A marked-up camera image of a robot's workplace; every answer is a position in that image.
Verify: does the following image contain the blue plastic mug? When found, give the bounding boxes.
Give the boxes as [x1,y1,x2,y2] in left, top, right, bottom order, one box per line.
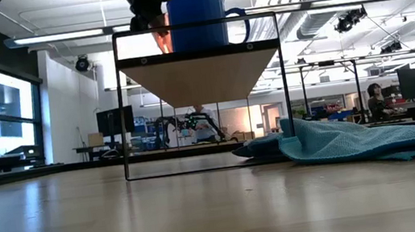
[165,0,253,54]

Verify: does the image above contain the cardboard box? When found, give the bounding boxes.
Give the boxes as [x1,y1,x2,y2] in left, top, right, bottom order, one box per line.
[86,130,105,148]

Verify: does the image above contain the teal cloth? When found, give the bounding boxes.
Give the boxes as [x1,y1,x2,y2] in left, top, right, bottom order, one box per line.
[228,100,415,185]

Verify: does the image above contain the black aluminium table frame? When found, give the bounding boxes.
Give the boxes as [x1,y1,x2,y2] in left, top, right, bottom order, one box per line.
[0,0,415,191]

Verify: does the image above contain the wooden shelf black metal frame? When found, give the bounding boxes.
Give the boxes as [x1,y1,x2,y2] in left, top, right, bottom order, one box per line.
[105,10,300,184]

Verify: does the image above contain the black ceiling camera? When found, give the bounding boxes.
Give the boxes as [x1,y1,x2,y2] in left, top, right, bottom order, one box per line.
[73,54,91,73]
[332,6,370,35]

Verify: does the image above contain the person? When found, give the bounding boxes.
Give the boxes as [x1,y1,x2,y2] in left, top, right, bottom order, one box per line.
[189,102,222,146]
[363,80,400,123]

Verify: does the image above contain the red-orange translucent faceted tumbler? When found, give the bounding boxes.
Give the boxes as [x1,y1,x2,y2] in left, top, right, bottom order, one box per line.
[148,13,175,56]

